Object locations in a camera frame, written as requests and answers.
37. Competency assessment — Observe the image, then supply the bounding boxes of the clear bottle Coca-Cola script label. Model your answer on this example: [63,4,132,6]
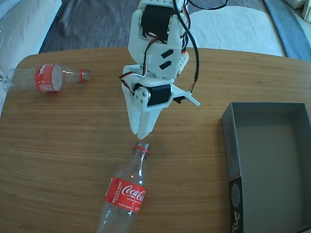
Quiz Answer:
[96,141,152,233]

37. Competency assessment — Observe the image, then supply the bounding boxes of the clear bottle red barcode label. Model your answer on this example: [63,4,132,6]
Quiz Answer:
[4,63,90,93]

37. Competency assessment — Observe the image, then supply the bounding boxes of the grey cardboard box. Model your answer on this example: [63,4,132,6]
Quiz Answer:
[221,101,311,233]

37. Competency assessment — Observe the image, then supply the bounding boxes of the white rug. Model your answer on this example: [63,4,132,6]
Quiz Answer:
[187,6,285,58]

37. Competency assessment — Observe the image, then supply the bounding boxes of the blue blanket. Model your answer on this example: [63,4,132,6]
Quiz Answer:
[263,0,311,62]

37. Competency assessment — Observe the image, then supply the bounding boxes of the white sofa cushion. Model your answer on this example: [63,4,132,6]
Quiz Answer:
[0,0,63,117]

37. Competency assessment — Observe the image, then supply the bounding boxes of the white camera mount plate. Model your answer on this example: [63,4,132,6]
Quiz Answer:
[171,84,202,108]

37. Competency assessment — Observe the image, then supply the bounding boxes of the black camera cable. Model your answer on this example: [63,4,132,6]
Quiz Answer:
[173,0,229,93]

